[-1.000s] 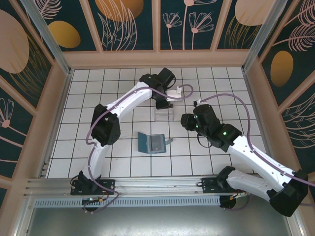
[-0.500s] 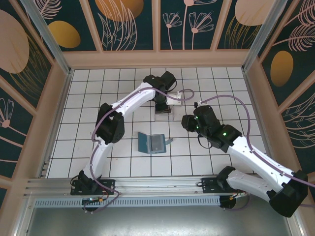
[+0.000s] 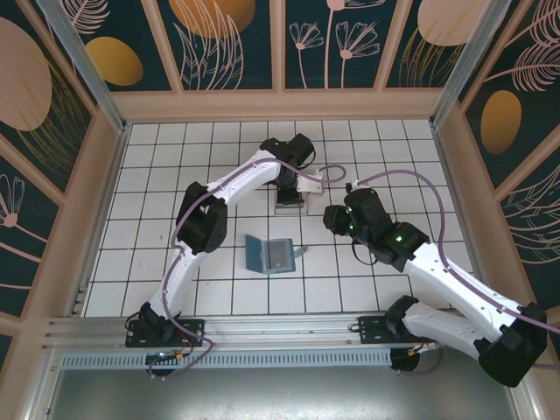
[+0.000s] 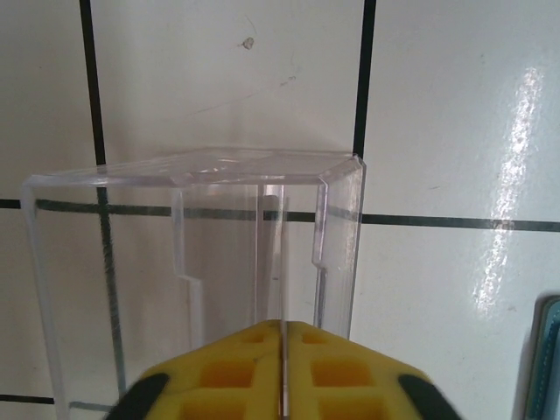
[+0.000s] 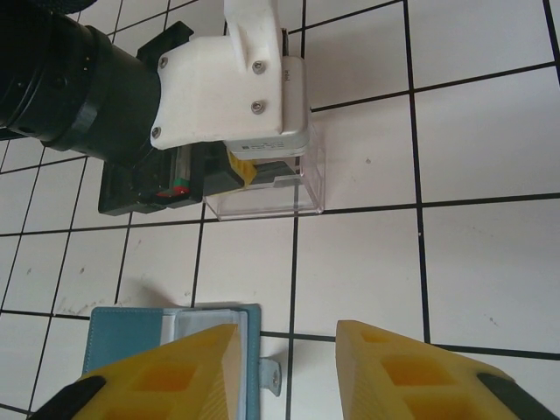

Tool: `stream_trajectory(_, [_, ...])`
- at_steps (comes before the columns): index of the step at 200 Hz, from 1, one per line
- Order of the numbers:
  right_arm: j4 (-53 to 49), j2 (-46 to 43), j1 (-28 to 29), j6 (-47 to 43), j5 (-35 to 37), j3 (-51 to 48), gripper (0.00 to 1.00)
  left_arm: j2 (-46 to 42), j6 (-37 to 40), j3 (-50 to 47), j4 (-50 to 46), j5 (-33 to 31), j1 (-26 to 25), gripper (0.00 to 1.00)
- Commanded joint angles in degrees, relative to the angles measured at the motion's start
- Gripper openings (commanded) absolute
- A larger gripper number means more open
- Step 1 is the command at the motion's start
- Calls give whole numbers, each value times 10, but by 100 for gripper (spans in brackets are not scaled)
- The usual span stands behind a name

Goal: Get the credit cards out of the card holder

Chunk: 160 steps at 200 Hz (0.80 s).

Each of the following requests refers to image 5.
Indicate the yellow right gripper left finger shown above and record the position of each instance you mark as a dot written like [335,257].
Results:
[175,380]

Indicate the dark grey credit card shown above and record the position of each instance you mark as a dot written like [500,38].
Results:
[280,171]

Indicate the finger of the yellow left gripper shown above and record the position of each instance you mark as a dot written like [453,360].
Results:
[240,172]

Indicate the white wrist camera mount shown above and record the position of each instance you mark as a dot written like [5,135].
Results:
[210,87]

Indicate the clear plastic card box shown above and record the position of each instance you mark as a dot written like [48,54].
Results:
[312,175]

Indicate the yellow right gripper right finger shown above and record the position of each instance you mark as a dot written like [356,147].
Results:
[372,372]

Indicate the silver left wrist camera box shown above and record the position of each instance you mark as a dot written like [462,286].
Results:
[295,96]

